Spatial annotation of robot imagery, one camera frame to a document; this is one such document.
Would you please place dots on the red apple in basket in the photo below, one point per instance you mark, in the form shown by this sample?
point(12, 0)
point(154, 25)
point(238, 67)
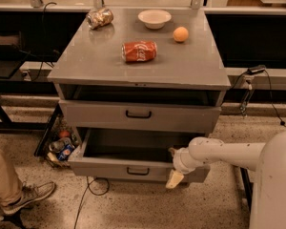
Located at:
point(64, 133)

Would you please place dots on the black metal frame right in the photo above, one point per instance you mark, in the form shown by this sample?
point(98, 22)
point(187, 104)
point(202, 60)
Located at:
point(248, 186)

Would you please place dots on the grey top drawer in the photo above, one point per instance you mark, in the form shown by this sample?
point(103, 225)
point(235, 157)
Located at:
point(145, 117)

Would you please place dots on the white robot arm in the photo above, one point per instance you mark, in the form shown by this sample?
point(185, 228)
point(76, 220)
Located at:
point(267, 160)

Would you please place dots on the grey sneaker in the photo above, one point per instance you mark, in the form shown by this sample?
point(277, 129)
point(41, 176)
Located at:
point(29, 195)

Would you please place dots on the grey drawer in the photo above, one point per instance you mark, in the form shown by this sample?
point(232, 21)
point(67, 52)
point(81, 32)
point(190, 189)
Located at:
point(145, 117)
point(128, 155)

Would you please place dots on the crumpled silver snack bag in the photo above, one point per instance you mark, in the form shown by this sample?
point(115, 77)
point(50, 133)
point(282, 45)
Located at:
point(99, 18)

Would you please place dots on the grey drawer cabinet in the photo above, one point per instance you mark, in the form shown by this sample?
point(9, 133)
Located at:
point(190, 73)

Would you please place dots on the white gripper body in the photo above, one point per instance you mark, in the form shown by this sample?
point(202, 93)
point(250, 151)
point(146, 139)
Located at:
point(180, 160)

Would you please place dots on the blue pepsi can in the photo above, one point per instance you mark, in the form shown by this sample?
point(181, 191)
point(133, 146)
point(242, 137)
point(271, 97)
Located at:
point(65, 152)

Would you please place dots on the black table leg left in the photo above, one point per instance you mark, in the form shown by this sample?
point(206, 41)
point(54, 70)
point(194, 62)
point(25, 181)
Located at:
point(39, 151)

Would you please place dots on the red cola can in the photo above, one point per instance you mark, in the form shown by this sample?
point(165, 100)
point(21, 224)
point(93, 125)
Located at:
point(139, 51)

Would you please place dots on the white bowl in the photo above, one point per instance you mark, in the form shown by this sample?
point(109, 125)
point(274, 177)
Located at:
point(154, 19)

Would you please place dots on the black power adapter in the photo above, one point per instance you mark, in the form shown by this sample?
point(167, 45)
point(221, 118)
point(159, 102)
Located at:
point(256, 70)

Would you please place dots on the orange fruit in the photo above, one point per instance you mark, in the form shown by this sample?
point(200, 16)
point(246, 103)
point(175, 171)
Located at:
point(180, 34)

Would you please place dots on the beige trouser leg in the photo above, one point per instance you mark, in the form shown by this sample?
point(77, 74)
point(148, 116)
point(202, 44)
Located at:
point(10, 184)

